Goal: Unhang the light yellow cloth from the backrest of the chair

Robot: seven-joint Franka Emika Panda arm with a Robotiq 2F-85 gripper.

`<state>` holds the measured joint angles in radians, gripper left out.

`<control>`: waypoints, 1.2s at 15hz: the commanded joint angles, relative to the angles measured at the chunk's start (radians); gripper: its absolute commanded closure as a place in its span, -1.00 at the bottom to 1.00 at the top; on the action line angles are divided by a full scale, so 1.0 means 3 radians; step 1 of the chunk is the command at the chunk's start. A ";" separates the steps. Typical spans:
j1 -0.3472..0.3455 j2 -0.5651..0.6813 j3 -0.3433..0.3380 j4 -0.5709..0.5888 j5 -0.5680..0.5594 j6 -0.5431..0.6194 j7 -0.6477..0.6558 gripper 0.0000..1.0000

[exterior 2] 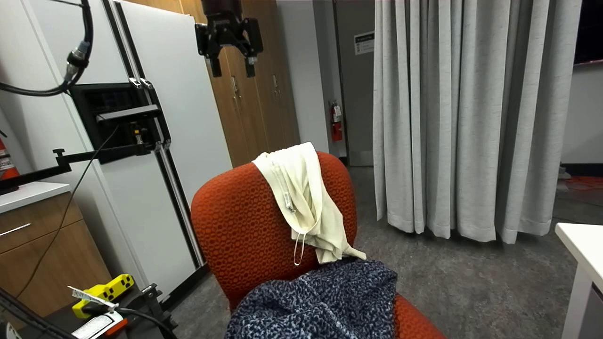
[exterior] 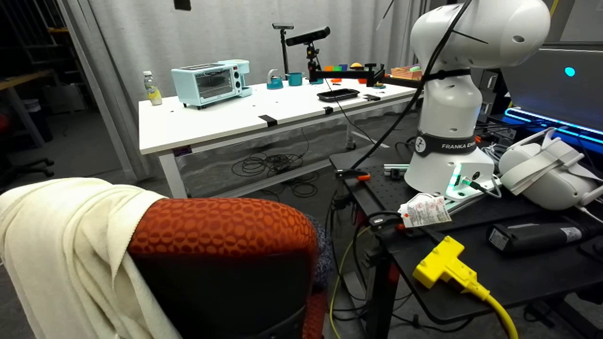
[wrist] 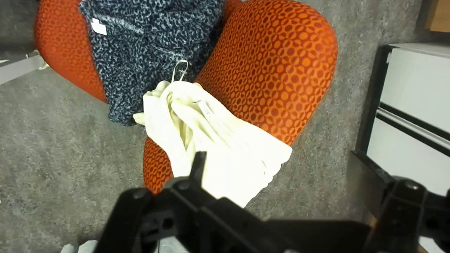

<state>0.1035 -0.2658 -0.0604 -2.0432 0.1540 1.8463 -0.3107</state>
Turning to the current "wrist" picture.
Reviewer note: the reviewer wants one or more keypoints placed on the tall wooden cabinet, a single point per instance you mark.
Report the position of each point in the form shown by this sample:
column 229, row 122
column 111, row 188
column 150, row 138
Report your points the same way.
column 440, row 14

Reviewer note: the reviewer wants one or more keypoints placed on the blue speckled cloth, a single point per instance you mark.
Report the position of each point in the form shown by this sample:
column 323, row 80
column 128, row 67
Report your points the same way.
column 140, row 46

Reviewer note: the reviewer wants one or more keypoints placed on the light yellow cloth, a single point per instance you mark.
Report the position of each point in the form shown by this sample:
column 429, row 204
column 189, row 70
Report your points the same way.
column 225, row 140

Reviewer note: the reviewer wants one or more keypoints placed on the orange patterned office chair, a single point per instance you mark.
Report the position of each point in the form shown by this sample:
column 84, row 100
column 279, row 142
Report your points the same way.
column 281, row 70

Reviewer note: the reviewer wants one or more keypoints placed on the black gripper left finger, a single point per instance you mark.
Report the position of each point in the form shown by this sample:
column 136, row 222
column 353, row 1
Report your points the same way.
column 154, row 219

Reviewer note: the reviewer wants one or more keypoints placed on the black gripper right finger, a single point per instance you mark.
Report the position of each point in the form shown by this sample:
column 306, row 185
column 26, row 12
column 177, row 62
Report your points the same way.
column 407, row 219

